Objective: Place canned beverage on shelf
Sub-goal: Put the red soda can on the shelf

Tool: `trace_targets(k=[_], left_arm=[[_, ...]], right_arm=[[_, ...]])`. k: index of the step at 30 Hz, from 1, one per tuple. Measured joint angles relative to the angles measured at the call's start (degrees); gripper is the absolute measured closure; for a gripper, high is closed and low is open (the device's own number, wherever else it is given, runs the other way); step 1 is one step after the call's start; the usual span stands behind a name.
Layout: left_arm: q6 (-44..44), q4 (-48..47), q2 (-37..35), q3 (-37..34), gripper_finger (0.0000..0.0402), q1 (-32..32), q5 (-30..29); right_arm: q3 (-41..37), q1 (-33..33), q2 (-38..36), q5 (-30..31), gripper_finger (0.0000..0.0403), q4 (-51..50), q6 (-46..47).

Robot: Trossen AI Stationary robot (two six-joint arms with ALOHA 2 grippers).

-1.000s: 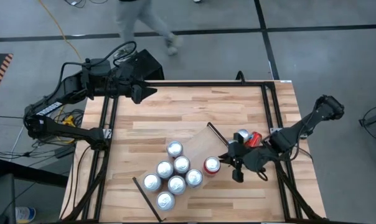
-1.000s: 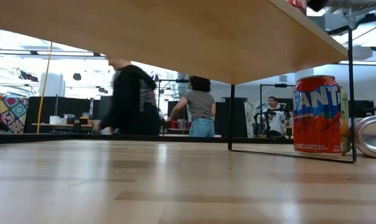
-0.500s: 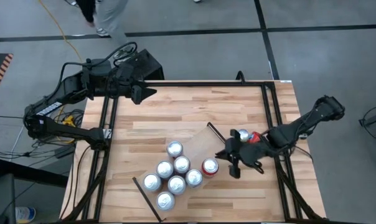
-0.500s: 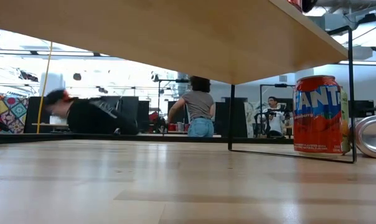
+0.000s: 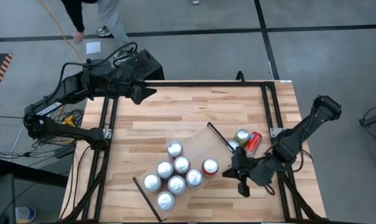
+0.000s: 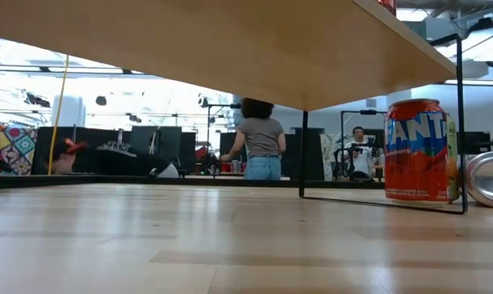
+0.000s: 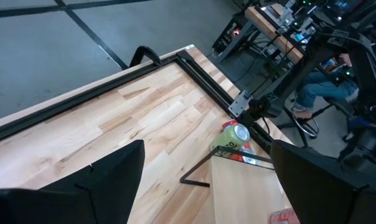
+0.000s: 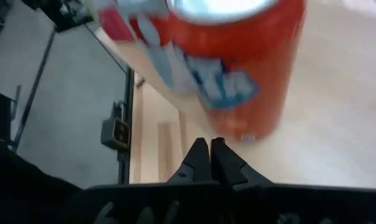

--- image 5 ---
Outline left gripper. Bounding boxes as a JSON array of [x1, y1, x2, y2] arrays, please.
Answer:
[[111, 64, 158, 105]]

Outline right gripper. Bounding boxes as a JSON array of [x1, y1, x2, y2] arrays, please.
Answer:
[[221, 147, 275, 198]]

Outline orange Fanta can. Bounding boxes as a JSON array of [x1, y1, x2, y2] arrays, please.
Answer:
[[201, 157, 220, 178]]

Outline green yellow beverage can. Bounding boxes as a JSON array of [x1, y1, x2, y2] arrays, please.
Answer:
[[233, 128, 251, 146]]

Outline silver Diet Coke can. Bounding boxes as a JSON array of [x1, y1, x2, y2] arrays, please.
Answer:
[[167, 175, 187, 195], [185, 169, 204, 188], [173, 156, 191, 174]]

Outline wooden shelf with black legs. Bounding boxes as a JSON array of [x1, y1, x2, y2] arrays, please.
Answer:
[[132, 122, 240, 223]]

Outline silver-topped beverage can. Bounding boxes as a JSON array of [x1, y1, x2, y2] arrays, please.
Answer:
[[166, 141, 184, 159]]

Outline black perforated metal box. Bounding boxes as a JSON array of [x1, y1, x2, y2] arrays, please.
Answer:
[[125, 49, 165, 82]]

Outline white paper sheet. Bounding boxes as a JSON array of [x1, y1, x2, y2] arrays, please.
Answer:
[[85, 41, 102, 55]]

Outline yellow power connector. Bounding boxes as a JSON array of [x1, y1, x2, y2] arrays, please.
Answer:
[[62, 114, 76, 128]]

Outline person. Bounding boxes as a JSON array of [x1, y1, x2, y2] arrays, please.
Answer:
[[59, 0, 136, 60]]

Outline white blue yellow container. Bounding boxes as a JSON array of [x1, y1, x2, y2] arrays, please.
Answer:
[[15, 206, 37, 224]]

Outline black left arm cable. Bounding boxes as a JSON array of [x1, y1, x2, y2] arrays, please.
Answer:
[[59, 42, 139, 94]]

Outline black aluminium table frame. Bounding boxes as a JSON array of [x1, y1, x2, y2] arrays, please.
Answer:
[[59, 79, 327, 224]]

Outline yellow hanging cable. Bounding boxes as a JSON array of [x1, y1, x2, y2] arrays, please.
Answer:
[[37, 0, 84, 62]]

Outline black looped cable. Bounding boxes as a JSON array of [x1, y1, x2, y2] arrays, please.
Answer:
[[235, 70, 248, 85]]

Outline black floor cable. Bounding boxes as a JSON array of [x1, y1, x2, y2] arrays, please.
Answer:
[[0, 108, 85, 160]]

